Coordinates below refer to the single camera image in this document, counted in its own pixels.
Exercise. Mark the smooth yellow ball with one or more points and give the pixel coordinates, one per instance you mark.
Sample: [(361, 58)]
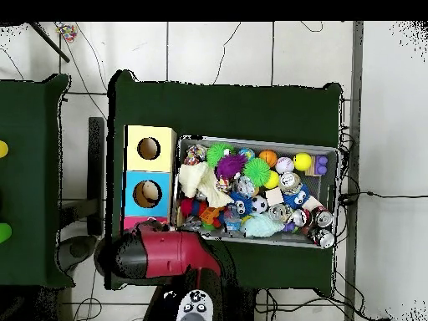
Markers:
[(302, 161)]

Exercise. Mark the orange plastic toy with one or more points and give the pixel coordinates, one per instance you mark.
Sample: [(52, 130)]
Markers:
[(210, 215)]

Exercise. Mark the purple spiky ball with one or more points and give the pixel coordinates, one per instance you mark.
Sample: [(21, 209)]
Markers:
[(229, 166)]

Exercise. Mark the small green object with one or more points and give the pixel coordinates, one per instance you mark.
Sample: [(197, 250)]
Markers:
[(3, 233)]

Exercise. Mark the green spiky ball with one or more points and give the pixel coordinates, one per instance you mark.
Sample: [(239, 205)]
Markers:
[(216, 154), (257, 172)]

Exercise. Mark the blue fuzzy monster toy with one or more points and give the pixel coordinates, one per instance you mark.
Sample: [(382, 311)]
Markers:
[(296, 197)]

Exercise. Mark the white baseball toy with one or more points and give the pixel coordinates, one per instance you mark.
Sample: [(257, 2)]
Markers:
[(285, 164)]

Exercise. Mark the mint green cloth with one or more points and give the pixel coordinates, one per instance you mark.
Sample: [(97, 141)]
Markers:
[(264, 225)]

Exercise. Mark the side table with green cloth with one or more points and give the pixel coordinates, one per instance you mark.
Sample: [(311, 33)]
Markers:
[(30, 180)]

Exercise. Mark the small soccer ball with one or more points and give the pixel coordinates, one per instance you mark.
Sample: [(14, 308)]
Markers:
[(259, 204)]

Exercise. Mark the shallow clear mesh bin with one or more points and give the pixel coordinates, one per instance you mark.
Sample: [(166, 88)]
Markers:
[(328, 237)]

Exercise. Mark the small colourful object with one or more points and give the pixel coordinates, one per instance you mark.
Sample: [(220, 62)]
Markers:
[(65, 31)]

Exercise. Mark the black rod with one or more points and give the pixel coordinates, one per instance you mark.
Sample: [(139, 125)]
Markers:
[(48, 41)]

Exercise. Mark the wooden box with three holes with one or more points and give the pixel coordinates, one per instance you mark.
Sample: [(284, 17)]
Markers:
[(148, 177)]

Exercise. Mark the orange basketball toy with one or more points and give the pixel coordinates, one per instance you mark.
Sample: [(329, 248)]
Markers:
[(268, 158)]

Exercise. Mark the yellow tennis ball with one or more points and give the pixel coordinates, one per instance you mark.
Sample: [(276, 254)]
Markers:
[(272, 179)]

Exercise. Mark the cream muslin cloth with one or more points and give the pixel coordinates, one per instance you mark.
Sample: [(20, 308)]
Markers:
[(194, 182)]

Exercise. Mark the small yellow object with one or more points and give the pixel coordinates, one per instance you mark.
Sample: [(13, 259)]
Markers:
[(3, 149)]

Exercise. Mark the black power adapter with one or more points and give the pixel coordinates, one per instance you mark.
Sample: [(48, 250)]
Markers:
[(348, 198)]

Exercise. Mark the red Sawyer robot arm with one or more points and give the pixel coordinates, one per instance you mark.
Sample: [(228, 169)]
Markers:
[(167, 254)]

